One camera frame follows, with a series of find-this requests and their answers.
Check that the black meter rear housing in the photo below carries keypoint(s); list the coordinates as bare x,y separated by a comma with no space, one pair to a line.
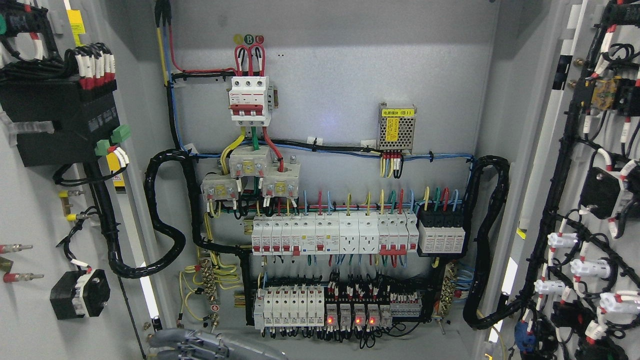
85,123

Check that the grey current transformer cluster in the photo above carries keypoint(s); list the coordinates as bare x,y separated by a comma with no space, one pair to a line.
245,163

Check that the brass ground terminal bar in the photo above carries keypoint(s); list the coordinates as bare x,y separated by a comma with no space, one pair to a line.
211,291

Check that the white breaker socket row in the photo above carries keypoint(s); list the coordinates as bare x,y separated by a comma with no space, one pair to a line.
338,233

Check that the black selector switch rear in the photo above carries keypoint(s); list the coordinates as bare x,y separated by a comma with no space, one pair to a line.
79,294

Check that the red white main breaker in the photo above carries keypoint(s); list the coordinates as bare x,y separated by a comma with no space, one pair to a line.
250,101

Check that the grey cabinet door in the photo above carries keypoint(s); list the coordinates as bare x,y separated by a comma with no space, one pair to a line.
557,259
31,212

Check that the lower relay terminal row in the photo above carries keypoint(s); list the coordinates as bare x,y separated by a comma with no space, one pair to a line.
335,307

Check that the grey robotic left hand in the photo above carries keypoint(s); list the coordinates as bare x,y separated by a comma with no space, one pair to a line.
187,344

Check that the metal mesh power supply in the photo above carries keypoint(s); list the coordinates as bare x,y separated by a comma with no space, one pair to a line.
397,124

